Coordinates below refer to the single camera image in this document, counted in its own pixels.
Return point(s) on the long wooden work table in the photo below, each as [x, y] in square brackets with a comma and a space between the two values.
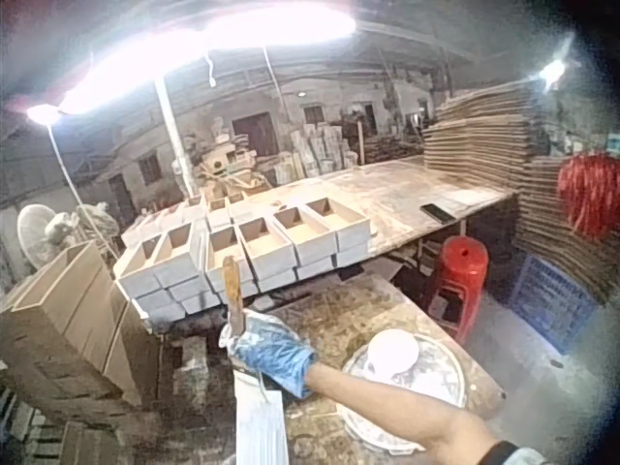
[402, 194]

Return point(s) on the person's right fingers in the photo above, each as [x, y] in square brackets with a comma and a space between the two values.
[244, 334]

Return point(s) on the black phone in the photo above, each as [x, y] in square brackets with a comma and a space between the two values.
[438, 213]

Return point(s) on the blue plastic crate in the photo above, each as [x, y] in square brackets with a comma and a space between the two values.
[552, 300]

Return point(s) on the white bowl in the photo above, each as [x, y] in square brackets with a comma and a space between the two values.
[391, 353]

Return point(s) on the white painted board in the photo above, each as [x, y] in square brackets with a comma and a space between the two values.
[260, 426]

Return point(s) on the white post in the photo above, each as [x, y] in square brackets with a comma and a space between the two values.
[172, 131]

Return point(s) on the stained work bench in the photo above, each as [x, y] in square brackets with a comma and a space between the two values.
[339, 315]

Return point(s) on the stack of white wooden boxes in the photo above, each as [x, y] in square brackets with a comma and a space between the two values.
[252, 252]

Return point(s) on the long fluorescent lamp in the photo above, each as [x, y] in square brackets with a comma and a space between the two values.
[194, 48]

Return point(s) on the stack of brown wooden boxes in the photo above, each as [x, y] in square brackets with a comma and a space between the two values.
[77, 315]

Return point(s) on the white electric fan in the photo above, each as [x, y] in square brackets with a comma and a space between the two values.
[36, 232]

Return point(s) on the red plastic stool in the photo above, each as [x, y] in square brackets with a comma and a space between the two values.
[457, 281]

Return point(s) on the red hanging bundle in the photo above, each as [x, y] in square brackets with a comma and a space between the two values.
[588, 194]

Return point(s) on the small light bulb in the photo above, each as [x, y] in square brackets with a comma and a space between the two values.
[553, 72]
[43, 114]

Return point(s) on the heap of wooden parts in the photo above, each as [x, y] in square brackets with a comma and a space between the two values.
[271, 150]

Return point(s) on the white putty bucket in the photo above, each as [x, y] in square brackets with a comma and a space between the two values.
[436, 382]

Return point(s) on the person's right hand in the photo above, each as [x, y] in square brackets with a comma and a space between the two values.
[271, 351]

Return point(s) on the stack of wooden boards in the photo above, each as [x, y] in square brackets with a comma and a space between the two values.
[508, 145]

